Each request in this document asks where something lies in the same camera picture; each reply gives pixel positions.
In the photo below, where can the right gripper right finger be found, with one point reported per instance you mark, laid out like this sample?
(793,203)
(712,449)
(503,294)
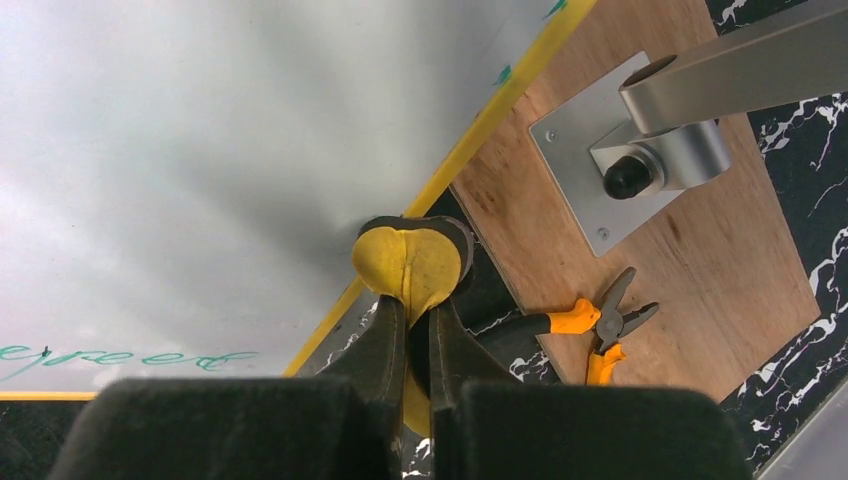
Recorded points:
(486,424)

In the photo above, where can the black marble pattern mat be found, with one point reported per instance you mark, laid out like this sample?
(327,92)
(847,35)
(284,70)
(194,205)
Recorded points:
(182,181)

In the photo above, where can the orange handled pliers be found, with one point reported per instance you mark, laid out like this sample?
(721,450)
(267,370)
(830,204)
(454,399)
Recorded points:
(605,322)

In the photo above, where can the yellow and black eraser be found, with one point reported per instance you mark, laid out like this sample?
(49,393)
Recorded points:
(415,354)

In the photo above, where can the yellow framed whiteboard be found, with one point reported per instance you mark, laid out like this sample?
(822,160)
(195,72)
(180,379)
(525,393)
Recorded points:
(182,181)

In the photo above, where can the brown wooden board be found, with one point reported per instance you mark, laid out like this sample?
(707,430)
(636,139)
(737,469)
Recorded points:
(720,259)

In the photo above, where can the grey metal bracket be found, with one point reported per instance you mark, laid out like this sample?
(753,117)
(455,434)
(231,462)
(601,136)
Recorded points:
(630,143)

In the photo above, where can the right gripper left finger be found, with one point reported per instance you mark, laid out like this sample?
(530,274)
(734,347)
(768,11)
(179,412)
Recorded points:
(343,423)

